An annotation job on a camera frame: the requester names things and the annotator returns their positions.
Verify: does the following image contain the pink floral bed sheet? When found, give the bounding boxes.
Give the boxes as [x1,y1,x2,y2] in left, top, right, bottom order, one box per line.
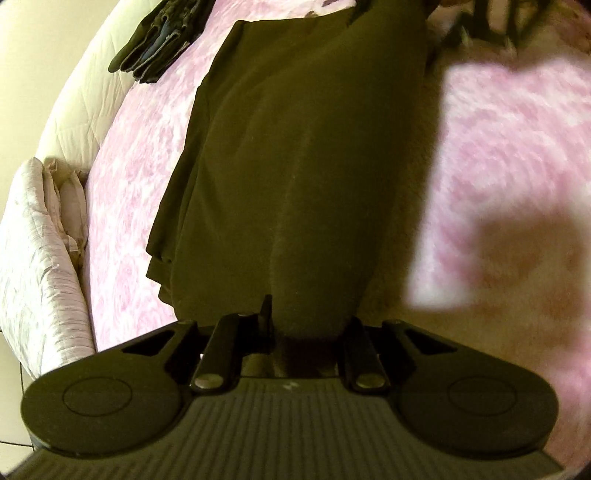
[85,0,591,462]

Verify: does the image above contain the folded dark clothes pile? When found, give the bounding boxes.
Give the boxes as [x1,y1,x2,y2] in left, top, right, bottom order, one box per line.
[107,0,217,85]

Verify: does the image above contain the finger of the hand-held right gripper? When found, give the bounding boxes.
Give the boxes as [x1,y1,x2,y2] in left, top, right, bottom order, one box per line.
[431,0,555,51]

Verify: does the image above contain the dark long-sleeve shirt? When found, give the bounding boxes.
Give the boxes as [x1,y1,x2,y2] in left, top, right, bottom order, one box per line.
[145,0,444,377]

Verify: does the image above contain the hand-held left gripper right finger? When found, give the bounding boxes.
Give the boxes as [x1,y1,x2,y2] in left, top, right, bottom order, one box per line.
[339,316,467,394]

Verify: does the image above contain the white quilted mattress pad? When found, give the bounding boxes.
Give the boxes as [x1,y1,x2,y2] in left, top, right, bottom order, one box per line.
[34,0,155,174]

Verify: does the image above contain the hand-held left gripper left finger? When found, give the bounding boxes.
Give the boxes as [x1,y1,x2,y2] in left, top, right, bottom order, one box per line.
[121,295,278,394]

